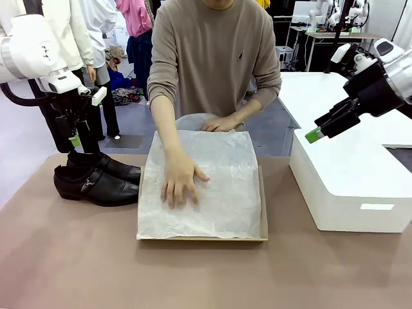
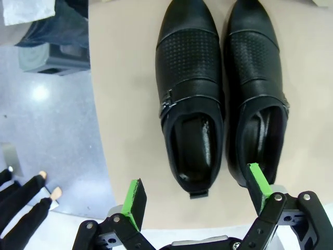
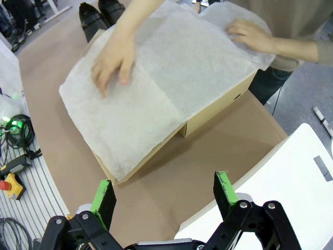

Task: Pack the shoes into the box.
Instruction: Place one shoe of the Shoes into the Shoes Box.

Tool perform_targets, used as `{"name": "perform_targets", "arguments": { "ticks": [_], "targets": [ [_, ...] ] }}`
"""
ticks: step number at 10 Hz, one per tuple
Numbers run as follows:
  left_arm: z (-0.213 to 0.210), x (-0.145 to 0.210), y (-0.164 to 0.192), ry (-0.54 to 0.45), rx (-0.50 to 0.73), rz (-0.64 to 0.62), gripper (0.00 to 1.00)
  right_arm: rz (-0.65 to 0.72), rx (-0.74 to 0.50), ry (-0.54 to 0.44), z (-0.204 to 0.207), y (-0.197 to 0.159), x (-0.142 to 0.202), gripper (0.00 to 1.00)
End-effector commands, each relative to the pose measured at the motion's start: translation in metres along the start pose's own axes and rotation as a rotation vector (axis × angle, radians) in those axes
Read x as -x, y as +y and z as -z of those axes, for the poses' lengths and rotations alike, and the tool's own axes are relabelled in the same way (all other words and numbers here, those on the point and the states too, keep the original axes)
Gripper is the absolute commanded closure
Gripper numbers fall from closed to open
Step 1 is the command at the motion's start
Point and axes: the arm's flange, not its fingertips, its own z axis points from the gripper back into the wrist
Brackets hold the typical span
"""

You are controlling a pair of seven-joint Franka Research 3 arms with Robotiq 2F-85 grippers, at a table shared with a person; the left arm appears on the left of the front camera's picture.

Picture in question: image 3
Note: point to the translucent plastic wrap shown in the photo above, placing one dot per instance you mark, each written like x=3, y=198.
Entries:
x=7, y=106

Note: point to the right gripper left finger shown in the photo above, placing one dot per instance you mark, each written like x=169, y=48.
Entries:
x=102, y=198

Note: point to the white foam block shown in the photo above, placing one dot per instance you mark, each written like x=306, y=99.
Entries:
x=273, y=182

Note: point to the ribbed grey mounting plate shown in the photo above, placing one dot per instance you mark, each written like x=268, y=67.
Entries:
x=39, y=182

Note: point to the person's right hand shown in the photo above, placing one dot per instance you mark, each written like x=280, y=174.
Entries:
x=114, y=62

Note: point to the person's right forearm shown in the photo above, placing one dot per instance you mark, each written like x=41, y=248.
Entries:
x=138, y=15

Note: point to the person's left hand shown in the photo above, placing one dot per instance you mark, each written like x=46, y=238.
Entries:
x=252, y=35

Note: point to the person's left forearm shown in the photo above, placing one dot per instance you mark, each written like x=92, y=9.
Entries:
x=296, y=48

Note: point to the white tube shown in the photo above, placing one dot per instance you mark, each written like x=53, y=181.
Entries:
x=318, y=113

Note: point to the person in beige sweater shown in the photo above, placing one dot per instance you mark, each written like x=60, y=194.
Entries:
x=291, y=18

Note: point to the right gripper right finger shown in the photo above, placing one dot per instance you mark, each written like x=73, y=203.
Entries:
x=225, y=192

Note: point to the black leather dress shoe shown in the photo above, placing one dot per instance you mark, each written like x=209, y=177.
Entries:
x=89, y=20
x=112, y=10

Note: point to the grey handheld enabling device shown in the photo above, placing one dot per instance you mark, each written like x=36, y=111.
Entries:
x=17, y=164

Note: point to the white tissue paper sheet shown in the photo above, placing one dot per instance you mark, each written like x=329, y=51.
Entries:
x=169, y=65

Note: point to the cardboard shoe box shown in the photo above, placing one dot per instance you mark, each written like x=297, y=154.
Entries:
x=221, y=104

